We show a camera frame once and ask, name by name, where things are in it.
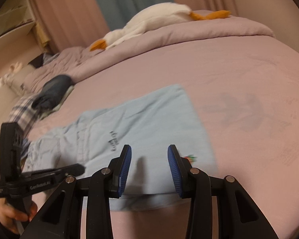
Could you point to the white goose plush toy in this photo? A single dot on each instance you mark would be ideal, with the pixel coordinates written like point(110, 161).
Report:
point(152, 20)

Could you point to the white shelf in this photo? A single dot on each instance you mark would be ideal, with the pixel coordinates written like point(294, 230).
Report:
point(12, 12)

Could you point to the light blue strawberry print pants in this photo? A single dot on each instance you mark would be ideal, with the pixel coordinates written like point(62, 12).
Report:
point(152, 119)

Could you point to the person's left hand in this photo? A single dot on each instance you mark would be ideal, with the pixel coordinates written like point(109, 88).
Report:
point(7, 216)

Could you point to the small white plush toy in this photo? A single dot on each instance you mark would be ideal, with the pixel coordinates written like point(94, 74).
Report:
point(15, 67)

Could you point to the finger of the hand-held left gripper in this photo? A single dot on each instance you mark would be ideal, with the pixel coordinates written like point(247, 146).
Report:
point(74, 169)
point(8, 142)

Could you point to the checked cloth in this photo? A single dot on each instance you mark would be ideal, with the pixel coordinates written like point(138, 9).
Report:
point(51, 58)

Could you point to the bed with pink sheet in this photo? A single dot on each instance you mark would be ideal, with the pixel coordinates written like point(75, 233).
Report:
point(239, 92)

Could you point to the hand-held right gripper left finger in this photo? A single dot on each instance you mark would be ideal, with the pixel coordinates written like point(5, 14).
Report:
point(124, 169)

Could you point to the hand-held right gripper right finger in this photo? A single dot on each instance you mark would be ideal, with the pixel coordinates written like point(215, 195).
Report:
point(174, 171)

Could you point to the mauve quilt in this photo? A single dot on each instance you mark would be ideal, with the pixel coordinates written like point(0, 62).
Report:
point(189, 29)

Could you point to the yellow pleated cloth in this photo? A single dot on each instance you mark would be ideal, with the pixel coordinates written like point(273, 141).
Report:
point(42, 34)

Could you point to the dark garment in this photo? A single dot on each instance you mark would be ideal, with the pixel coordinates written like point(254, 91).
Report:
point(36, 61)

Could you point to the folded dark blue jeans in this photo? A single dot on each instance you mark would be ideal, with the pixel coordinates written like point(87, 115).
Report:
point(52, 89)

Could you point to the plaid pillow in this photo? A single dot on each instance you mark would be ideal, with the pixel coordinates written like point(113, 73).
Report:
point(22, 109)

